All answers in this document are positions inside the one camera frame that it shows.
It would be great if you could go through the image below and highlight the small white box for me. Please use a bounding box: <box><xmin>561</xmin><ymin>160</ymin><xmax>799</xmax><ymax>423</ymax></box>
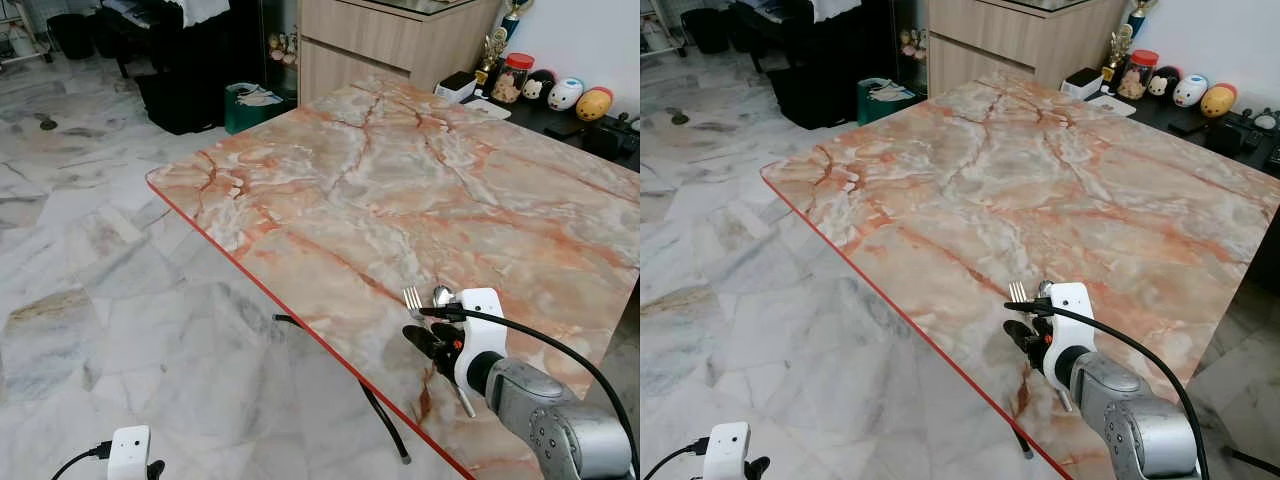
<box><xmin>435</xmin><ymin>70</ymin><xmax>479</xmax><ymax>103</ymax></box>
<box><xmin>1060</xmin><ymin>67</ymin><xmax>1104</xmax><ymax>99</ymax></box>

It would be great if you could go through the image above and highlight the black electronic device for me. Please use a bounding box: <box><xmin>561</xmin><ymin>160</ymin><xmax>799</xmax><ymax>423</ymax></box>
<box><xmin>583</xmin><ymin>113</ymin><xmax>641</xmax><ymax>161</ymax></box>
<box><xmin>1205</xmin><ymin>108</ymin><xmax>1280</xmax><ymax>156</ymax></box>

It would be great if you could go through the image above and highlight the clear jar red lid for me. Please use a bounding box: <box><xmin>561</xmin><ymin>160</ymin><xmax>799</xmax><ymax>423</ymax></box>
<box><xmin>492</xmin><ymin>53</ymin><xmax>534</xmax><ymax>104</ymax></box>
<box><xmin>1118</xmin><ymin>49</ymin><xmax>1159</xmax><ymax>100</ymax></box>

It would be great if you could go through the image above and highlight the white round figurine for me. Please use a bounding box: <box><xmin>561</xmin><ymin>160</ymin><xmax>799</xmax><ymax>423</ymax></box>
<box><xmin>1172</xmin><ymin>74</ymin><xmax>1209</xmax><ymax>108</ymax></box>
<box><xmin>547</xmin><ymin>77</ymin><xmax>585</xmax><ymax>112</ymax></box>

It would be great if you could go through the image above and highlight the green basket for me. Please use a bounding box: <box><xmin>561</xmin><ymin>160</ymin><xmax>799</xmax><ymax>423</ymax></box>
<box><xmin>857</xmin><ymin>77</ymin><xmax>929</xmax><ymax>127</ymax></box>
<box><xmin>224</xmin><ymin>82</ymin><xmax>299</xmax><ymax>135</ymax></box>

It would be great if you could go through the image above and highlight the yellow egg shaped figurine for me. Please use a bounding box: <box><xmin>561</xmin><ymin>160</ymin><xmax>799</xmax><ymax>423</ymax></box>
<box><xmin>1200</xmin><ymin>83</ymin><xmax>1239</xmax><ymax>119</ymax></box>
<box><xmin>575</xmin><ymin>87</ymin><xmax>614</xmax><ymax>123</ymax></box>

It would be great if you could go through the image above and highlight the small gold trophy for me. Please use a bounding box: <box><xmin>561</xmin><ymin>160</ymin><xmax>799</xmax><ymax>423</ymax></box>
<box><xmin>474</xmin><ymin>28</ymin><xmax>509</xmax><ymax>87</ymax></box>
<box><xmin>1102</xmin><ymin>22</ymin><xmax>1134</xmax><ymax>83</ymax></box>

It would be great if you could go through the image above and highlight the light wooden cabinet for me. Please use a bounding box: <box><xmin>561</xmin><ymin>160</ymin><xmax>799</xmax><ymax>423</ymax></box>
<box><xmin>927</xmin><ymin>0</ymin><xmax>1131</xmax><ymax>98</ymax></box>
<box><xmin>298</xmin><ymin>0</ymin><xmax>503</xmax><ymax>106</ymax></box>

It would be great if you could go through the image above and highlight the black furniture piece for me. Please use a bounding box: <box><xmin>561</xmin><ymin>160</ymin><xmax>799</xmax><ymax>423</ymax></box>
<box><xmin>730</xmin><ymin>0</ymin><xmax>901</xmax><ymax>131</ymax></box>
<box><xmin>98</xmin><ymin>0</ymin><xmax>269</xmax><ymax>136</ymax></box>

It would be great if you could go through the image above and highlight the white cloth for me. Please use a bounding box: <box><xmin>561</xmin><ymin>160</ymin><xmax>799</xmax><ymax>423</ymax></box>
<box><xmin>178</xmin><ymin>0</ymin><xmax>233</xmax><ymax>28</ymax></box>
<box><xmin>808</xmin><ymin>0</ymin><xmax>863</xmax><ymax>23</ymax></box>

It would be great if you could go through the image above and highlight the black bin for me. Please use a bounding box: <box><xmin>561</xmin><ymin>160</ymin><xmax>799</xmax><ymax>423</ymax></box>
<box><xmin>683</xmin><ymin>8</ymin><xmax>733</xmax><ymax>55</ymax></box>
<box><xmin>47</xmin><ymin>13</ymin><xmax>97</xmax><ymax>60</ymax></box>

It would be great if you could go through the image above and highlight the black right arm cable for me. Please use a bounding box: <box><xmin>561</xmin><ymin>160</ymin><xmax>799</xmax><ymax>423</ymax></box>
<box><xmin>1004</xmin><ymin>298</ymin><xmax>1213</xmax><ymax>480</ymax></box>
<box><xmin>420</xmin><ymin>306</ymin><xmax>641</xmax><ymax>476</ymax></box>

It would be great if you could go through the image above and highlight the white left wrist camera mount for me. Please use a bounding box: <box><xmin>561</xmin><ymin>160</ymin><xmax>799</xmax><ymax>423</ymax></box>
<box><xmin>703</xmin><ymin>422</ymin><xmax>751</xmax><ymax>480</ymax></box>
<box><xmin>108</xmin><ymin>426</ymin><xmax>151</xmax><ymax>480</ymax></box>

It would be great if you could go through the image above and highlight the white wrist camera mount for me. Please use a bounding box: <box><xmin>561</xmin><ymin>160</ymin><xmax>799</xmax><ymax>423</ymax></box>
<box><xmin>703</xmin><ymin>422</ymin><xmax>751</xmax><ymax>480</ymax></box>
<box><xmin>455</xmin><ymin>288</ymin><xmax>508</xmax><ymax>394</ymax></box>
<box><xmin>108</xmin><ymin>426</ymin><xmax>151</xmax><ymax>480</ymax></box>
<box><xmin>1040</xmin><ymin>282</ymin><xmax>1097</xmax><ymax>387</ymax></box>

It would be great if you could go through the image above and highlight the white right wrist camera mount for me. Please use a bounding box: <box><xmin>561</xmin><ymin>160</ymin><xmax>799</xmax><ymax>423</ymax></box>
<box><xmin>455</xmin><ymin>288</ymin><xmax>508</xmax><ymax>394</ymax></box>
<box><xmin>1040</xmin><ymin>282</ymin><xmax>1097</xmax><ymax>387</ymax></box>

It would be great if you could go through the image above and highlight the white wire rack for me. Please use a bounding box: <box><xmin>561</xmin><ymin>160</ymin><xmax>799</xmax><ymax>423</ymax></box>
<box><xmin>640</xmin><ymin>0</ymin><xmax>689</xmax><ymax>59</ymax></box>
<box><xmin>0</xmin><ymin>0</ymin><xmax>53</xmax><ymax>67</ymax></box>

